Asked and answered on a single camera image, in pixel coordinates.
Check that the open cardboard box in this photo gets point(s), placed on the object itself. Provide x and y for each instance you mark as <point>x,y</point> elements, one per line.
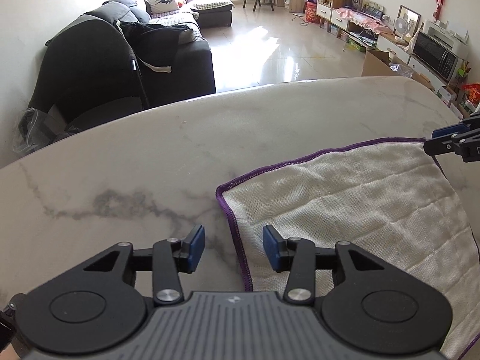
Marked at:
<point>379,64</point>

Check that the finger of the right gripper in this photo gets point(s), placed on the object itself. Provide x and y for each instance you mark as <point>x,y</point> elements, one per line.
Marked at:
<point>466,143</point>
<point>465,125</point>

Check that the white printer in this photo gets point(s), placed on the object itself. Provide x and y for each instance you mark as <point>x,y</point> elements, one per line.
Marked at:
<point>445,37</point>

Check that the grey footstool ottoman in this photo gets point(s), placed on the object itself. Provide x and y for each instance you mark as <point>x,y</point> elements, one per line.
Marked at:
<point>212,13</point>

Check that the black microwave oven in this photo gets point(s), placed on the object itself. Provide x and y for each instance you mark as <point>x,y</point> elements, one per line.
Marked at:
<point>438,57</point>

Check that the black clothing on sofa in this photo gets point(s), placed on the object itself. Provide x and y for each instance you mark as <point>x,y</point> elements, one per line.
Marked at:
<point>156,45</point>

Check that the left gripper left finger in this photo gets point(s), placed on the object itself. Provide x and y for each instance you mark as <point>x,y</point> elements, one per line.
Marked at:
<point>107,299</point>

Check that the dark grey sofa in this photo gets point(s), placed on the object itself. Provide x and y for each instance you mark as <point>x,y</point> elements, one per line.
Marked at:
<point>193,73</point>

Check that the small white desk fan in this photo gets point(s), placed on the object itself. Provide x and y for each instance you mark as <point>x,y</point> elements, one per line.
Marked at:
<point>401,28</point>

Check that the white towel purple trim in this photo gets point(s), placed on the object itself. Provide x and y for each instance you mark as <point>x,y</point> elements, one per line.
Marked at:
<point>388,197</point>

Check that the white horse print pillow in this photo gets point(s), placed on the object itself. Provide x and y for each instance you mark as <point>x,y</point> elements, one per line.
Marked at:
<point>162,6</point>

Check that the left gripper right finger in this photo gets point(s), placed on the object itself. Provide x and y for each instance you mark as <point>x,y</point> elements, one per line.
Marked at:
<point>361,300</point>

